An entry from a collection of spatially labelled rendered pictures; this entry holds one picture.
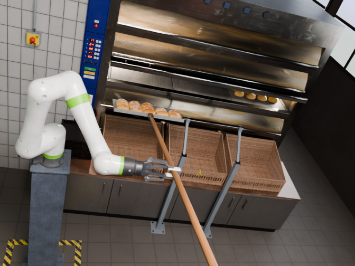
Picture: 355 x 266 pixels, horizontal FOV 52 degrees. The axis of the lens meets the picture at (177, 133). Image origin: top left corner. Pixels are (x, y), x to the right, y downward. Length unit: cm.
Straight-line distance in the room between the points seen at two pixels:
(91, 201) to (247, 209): 149
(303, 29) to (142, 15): 135
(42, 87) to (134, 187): 171
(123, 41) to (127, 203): 144
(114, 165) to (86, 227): 181
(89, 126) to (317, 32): 220
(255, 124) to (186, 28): 123
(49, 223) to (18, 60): 139
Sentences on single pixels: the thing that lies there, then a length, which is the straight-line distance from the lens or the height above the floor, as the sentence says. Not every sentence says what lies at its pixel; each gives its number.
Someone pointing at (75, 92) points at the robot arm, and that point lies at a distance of 185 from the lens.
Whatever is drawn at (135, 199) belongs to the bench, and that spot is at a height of 32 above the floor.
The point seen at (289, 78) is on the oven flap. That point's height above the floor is 155.
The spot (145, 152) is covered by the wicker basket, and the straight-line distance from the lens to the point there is 345.
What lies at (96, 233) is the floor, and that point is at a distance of 348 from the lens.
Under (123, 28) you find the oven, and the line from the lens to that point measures 301.
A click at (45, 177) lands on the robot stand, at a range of 228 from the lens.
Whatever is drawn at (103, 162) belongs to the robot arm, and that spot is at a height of 160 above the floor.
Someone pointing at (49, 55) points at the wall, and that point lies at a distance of 318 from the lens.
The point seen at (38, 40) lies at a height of 146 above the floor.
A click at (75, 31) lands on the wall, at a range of 306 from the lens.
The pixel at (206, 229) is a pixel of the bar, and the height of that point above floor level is 6.
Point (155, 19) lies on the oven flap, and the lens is 299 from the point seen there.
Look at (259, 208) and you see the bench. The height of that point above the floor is 38.
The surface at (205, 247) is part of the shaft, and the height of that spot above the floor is 176.
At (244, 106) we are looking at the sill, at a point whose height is 118.
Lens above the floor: 276
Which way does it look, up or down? 35 degrees down
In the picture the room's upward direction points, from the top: 19 degrees clockwise
